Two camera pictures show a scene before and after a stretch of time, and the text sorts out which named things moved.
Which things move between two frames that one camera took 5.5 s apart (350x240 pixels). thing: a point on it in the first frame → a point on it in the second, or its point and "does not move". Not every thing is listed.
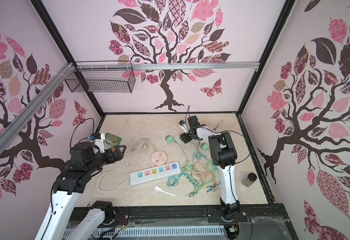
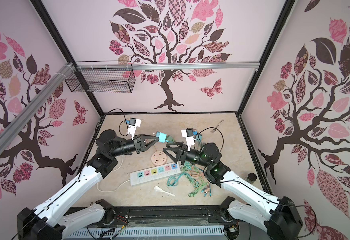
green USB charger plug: x=169 y=138 does not move
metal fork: x=218 y=124 does not move
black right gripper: x=184 y=137 → x=183 y=152
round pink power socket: x=158 y=158 does not move
